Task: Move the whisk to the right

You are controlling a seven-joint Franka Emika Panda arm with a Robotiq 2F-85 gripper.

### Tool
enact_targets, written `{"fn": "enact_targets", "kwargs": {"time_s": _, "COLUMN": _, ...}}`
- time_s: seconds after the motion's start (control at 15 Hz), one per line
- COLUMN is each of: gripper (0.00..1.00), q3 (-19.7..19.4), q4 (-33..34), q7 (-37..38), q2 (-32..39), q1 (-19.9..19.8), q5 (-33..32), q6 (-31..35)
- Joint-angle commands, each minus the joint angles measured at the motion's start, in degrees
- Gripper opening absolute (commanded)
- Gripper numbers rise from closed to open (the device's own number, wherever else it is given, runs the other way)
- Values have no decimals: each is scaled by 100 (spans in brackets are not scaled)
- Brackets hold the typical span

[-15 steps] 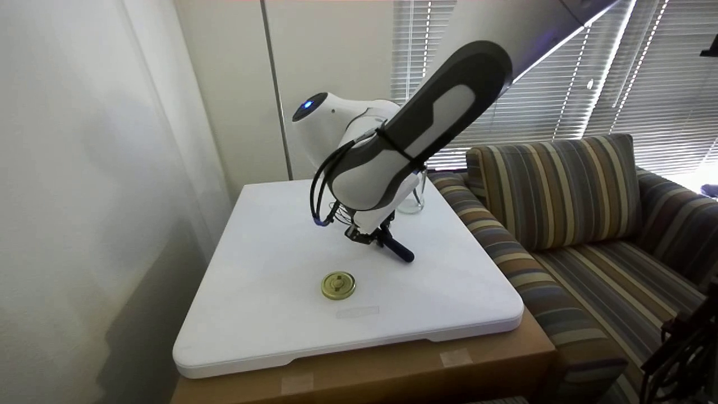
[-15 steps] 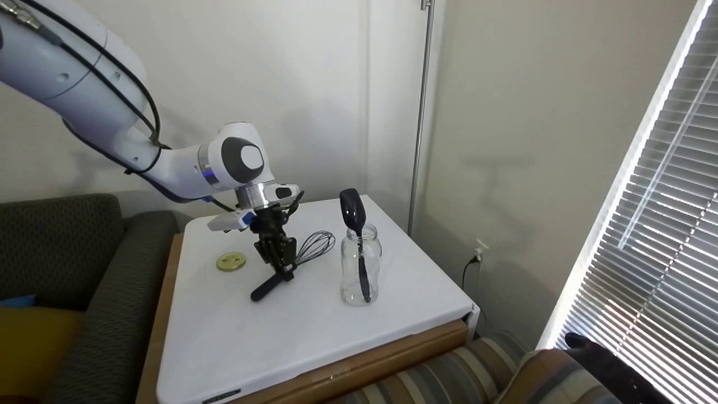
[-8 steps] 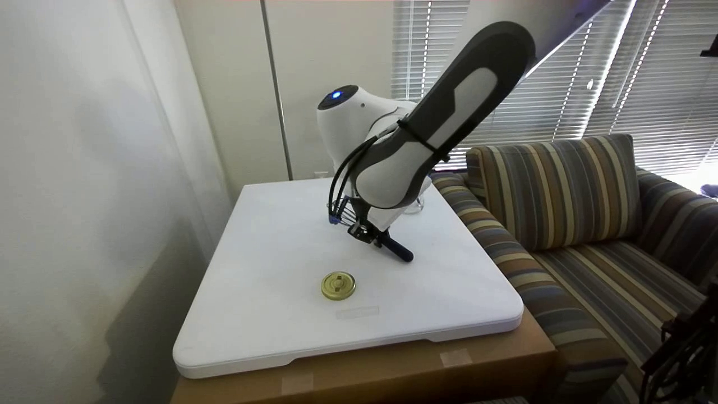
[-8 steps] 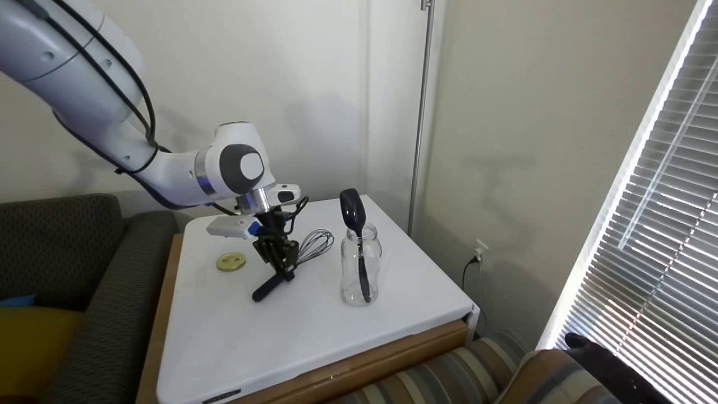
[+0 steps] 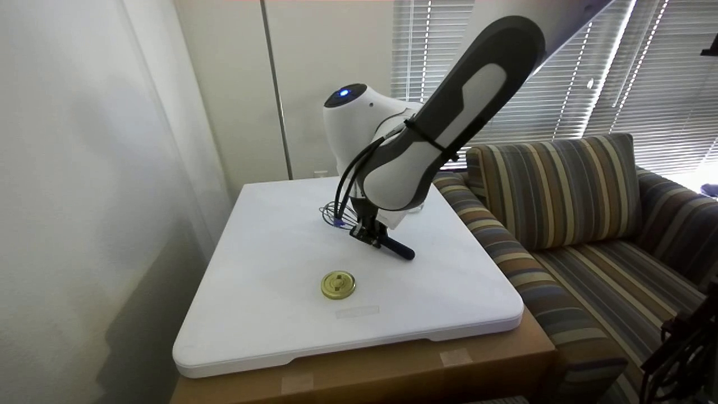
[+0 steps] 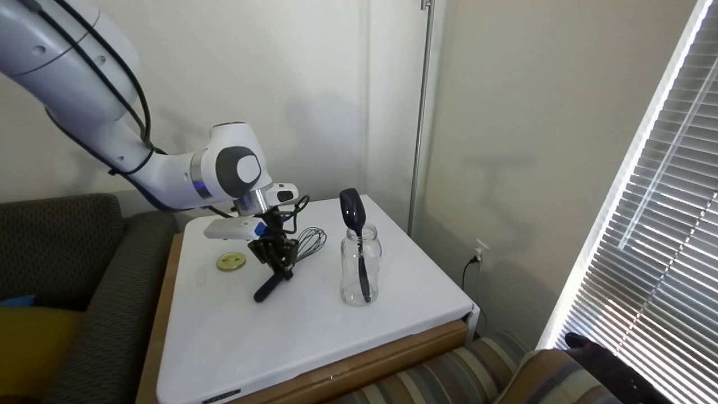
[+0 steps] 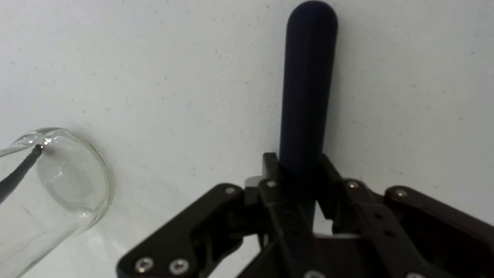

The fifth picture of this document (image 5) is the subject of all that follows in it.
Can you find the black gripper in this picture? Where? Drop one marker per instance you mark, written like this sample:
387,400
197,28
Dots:
365,212

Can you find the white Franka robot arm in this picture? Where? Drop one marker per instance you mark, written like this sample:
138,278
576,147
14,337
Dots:
449,113

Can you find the gold metal jar lid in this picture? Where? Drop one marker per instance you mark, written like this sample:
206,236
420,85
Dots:
338,285

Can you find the white foam board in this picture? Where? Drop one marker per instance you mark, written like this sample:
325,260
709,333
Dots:
315,260

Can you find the striped fabric sofa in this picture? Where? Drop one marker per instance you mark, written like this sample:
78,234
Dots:
576,224

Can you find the white window blinds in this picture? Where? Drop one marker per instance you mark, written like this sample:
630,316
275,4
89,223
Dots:
598,80

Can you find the black stand frame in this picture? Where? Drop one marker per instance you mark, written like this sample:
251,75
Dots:
685,350

